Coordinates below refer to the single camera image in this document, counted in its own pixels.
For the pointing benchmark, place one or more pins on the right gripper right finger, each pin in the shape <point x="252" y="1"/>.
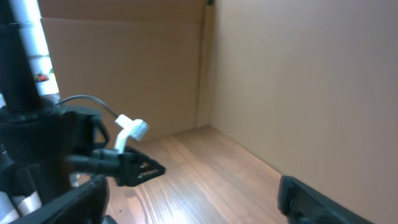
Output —
<point x="300" y="203"/>

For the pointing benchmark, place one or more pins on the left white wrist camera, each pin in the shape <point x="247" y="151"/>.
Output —
<point x="134" y="129"/>

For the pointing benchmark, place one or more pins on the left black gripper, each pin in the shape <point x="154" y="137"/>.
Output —
<point x="129" y="169"/>

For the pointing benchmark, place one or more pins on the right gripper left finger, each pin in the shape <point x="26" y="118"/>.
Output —
<point x="84" y="204"/>

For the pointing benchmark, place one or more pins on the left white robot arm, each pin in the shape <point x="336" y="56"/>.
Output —
<point x="50" y="148"/>

